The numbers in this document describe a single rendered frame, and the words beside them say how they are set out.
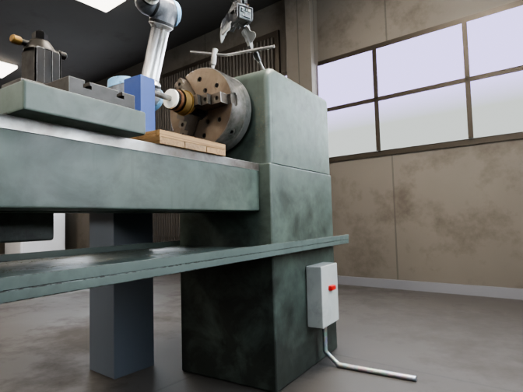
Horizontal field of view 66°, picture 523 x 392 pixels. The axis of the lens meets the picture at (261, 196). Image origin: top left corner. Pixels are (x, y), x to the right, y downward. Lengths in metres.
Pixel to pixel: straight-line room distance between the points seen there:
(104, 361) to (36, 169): 1.18
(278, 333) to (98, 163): 0.93
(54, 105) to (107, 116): 0.13
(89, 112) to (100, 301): 1.13
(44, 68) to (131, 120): 0.33
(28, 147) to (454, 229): 3.26
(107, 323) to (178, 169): 0.91
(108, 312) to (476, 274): 2.80
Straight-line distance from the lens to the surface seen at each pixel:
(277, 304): 1.58
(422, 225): 3.75
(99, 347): 1.99
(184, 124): 1.55
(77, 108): 0.96
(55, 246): 7.75
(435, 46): 3.95
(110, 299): 1.87
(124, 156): 1.09
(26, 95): 0.91
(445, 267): 3.73
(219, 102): 1.49
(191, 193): 1.25
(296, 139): 1.76
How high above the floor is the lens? 0.64
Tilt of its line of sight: 3 degrees up
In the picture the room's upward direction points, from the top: 2 degrees counter-clockwise
